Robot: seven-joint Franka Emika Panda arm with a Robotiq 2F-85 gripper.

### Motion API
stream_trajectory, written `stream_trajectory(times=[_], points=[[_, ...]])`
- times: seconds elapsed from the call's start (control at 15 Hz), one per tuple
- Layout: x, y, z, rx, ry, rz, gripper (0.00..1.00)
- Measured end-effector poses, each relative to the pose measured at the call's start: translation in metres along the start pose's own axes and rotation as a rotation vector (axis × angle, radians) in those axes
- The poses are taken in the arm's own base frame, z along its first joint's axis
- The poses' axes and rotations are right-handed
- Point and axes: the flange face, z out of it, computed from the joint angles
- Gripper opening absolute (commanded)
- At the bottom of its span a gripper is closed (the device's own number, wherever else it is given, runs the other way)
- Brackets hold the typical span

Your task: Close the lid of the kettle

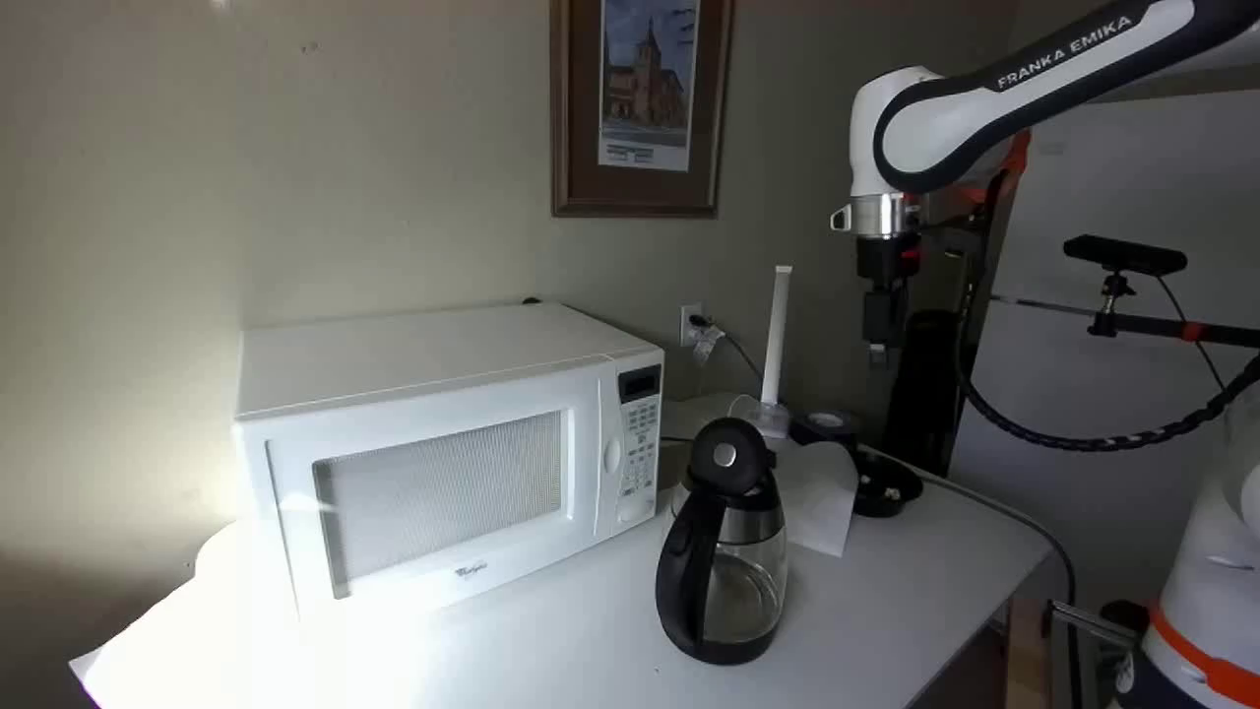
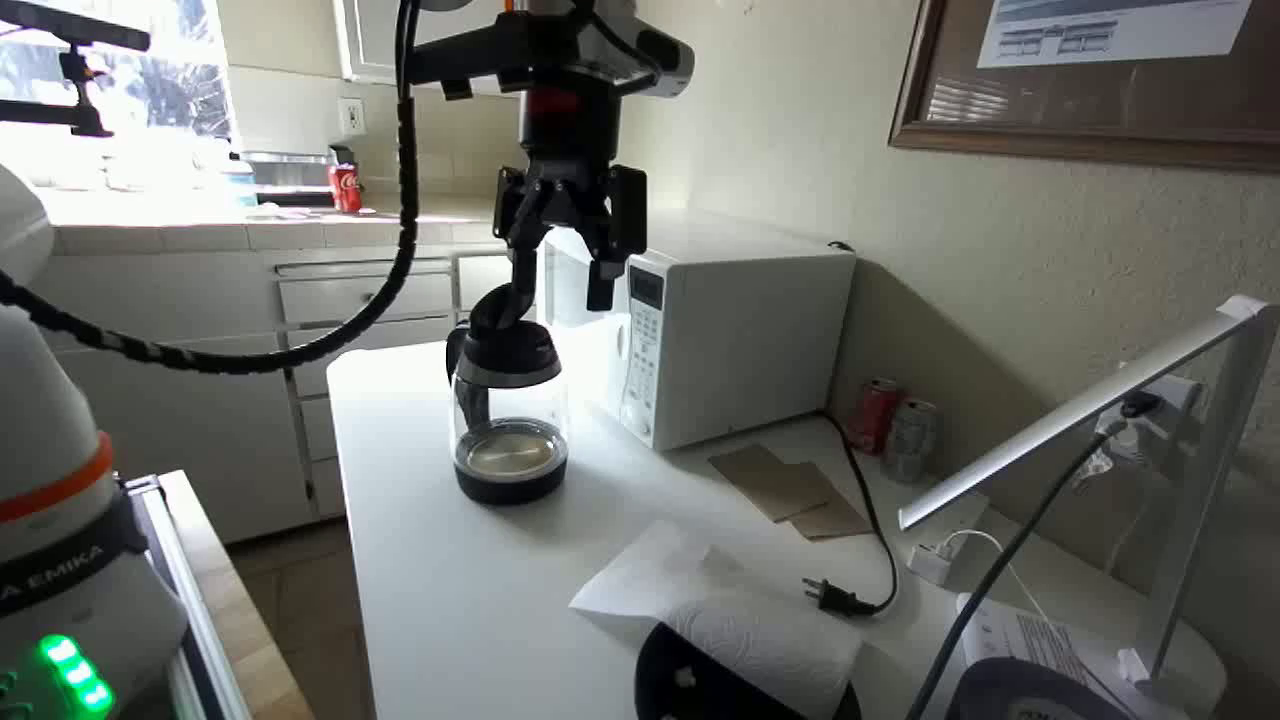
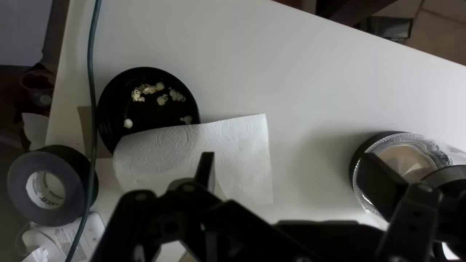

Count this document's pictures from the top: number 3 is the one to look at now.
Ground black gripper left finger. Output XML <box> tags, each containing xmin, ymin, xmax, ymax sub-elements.
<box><xmin>89</xmin><ymin>150</ymin><xmax>312</xmax><ymax>262</ymax></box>

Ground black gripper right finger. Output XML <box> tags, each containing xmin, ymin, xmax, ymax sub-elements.
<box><xmin>362</xmin><ymin>151</ymin><xmax>446</xmax><ymax>262</ymax></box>

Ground white printed papers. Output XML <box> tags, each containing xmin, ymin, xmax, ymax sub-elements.
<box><xmin>18</xmin><ymin>209</ymin><xmax>108</xmax><ymax>262</ymax></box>

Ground white paper towel sheet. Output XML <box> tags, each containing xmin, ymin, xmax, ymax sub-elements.
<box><xmin>113</xmin><ymin>112</ymin><xmax>276</xmax><ymax>211</ymax></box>

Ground dark red round container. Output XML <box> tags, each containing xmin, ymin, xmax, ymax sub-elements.
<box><xmin>20</xmin><ymin>67</ymin><xmax>59</xmax><ymax>110</ymax></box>

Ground dark green cable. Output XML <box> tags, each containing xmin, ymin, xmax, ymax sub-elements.
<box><xmin>65</xmin><ymin>0</ymin><xmax>106</xmax><ymax>262</ymax></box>

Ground grey duct tape roll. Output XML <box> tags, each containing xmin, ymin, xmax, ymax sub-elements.
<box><xmin>6</xmin><ymin>144</ymin><xmax>101</xmax><ymax>227</ymax></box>

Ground glass kettle with black lid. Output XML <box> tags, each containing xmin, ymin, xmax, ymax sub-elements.
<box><xmin>349</xmin><ymin>129</ymin><xmax>466</xmax><ymax>259</ymax></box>

